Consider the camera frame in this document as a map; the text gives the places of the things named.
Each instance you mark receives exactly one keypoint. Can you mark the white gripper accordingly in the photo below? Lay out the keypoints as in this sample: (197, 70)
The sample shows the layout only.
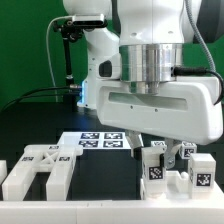
(185, 109)

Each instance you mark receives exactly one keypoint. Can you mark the white chair seat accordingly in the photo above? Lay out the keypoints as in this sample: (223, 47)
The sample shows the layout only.
(177, 188)

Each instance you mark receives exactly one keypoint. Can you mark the white chair back frame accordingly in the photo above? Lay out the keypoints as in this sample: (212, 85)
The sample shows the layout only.
(56, 160)

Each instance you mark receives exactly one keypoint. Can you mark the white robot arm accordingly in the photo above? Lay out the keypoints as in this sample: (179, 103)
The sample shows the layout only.
(136, 80)

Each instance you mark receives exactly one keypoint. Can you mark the white tagged cube left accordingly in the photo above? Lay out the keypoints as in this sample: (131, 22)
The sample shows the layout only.
(158, 143)

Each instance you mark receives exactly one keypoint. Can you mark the white tagged cube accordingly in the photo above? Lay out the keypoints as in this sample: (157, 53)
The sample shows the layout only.
(186, 149)
(158, 143)

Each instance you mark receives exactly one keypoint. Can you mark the white tagged cube right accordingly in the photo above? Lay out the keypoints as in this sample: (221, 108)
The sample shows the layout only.
(186, 149)

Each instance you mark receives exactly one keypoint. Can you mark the white block at left edge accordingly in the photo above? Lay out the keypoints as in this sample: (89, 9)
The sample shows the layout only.
(3, 170)

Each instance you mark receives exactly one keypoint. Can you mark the white marker base plate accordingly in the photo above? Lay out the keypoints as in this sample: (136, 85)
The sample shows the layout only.
(95, 140)

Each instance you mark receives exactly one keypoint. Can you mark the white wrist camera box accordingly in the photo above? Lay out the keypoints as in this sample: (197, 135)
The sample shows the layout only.
(109, 68)

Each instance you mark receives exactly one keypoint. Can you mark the black camera stand pole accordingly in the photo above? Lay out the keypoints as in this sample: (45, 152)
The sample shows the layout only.
(70, 98)

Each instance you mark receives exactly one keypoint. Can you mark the white obstacle wall frame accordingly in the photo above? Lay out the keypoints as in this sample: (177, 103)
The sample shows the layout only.
(151, 211)

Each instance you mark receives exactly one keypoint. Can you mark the black camera on stand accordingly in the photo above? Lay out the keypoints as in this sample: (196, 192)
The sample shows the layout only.
(73, 27)

